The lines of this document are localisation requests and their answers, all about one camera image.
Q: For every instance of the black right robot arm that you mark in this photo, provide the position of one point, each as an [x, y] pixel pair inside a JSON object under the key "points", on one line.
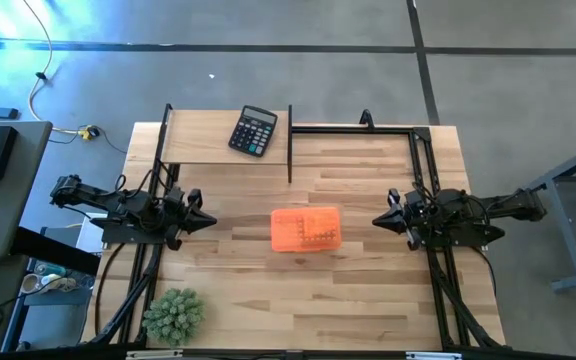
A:
{"points": [[493, 207]]}

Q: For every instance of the clear pencil box orange lid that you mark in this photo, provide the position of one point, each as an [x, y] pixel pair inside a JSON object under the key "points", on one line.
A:
{"points": [[305, 230]]}

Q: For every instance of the silver bracket plate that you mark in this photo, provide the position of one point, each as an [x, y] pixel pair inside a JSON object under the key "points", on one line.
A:
{"points": [[154, 354], [433, 356]]}

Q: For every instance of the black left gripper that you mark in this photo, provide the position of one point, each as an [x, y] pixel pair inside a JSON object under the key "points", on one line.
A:
{"points": [[178, 215]]}

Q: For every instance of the black desk calculator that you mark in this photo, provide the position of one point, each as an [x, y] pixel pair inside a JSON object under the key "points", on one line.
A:
{"points": [[253, 134]]}

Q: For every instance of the green artificial plant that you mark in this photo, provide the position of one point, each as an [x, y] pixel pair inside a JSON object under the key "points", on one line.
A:
{"points": [[173, 317]]}

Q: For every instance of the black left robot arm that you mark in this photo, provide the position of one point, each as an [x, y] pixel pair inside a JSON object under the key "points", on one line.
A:
{"points": [[98, 197]]}

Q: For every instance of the grey side table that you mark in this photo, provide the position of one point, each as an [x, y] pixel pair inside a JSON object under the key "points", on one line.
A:
{"points": [[13, 200]]}

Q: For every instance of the beige tape roll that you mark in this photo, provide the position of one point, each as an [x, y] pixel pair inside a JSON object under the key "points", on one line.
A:
{"points": [[33, 282]]}

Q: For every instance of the small teal item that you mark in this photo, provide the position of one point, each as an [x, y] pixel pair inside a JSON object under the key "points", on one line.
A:
{"points": [[50, 269]]}

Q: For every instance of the black metal rig frame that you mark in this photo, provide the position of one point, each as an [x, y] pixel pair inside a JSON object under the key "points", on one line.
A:
{"points": [[353, 130]]}

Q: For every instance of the wooden shelf black posts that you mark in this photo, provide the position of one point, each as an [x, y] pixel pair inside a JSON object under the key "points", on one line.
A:
{"points": [[198, 137]]}

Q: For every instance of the blue-grey metal stand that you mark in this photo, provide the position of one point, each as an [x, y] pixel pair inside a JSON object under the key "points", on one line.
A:
{"points": [[564, 225]]}

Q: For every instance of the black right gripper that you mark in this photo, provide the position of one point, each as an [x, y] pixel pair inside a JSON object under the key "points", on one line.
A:
{"points": [[410, 215]]}

